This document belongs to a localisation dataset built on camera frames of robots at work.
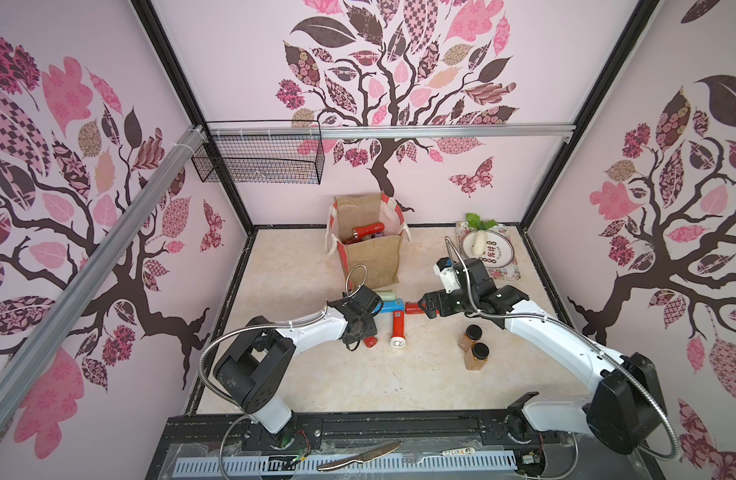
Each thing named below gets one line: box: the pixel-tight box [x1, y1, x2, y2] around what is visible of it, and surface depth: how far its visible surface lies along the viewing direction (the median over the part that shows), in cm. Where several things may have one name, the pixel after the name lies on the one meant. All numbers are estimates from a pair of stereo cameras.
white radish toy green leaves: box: [465, 213, 498, 256], surface depth 119 cm
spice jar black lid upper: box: [458, 324, 483, 353], surface depth 83 cm
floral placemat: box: [456, 221, 521, 281], surface depth 109 cm
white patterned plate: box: [460, 230, 515, 268], surface depth 112 cm
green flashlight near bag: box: [376, 291, 396, 301], surface depth 100 cm
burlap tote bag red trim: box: [325, 192, 412, 291], surface depth 101 cm
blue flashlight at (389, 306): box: [374, 299, 405, 314], surface depth 96 cm
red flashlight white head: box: [390, 310, 406, 349], surface depth 92 cm
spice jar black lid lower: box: [464, 342, 490, 371], surface depth 79 cm
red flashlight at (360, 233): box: [344, 222, 385, 244], surface depth 109 cm
